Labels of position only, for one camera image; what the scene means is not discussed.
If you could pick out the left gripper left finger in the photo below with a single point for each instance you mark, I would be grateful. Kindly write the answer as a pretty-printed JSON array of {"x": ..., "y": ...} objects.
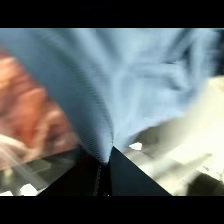
[{"x": 80, "y": 181}]

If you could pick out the light blue shirt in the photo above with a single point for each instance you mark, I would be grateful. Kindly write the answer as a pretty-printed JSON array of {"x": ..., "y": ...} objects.
[{"x": 110, "y": 83}]

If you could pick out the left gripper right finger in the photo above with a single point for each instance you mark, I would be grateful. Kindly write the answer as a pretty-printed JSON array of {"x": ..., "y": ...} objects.
[{"x": 130, "y": 178}]

